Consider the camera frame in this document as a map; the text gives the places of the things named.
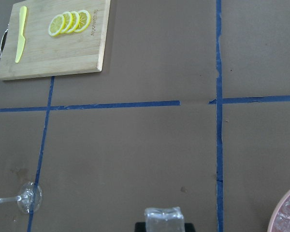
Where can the clear ice cube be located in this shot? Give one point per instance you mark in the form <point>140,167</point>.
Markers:
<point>164,219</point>

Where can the yellow plastic knife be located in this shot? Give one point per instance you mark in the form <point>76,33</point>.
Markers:
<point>21,38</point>

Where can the ice cubes pile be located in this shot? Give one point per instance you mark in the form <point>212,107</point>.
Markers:
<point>282,219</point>

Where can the pink ice bowl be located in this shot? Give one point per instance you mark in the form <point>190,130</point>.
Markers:
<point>271,222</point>

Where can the clear wine glass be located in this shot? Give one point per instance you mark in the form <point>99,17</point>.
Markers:
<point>29,198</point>

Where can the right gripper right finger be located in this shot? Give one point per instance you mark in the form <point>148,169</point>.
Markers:
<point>189,227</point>

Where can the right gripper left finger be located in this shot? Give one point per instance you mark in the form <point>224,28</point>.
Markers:
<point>140,227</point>

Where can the bamboo cutting board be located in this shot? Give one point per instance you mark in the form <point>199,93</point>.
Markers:
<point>64,54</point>

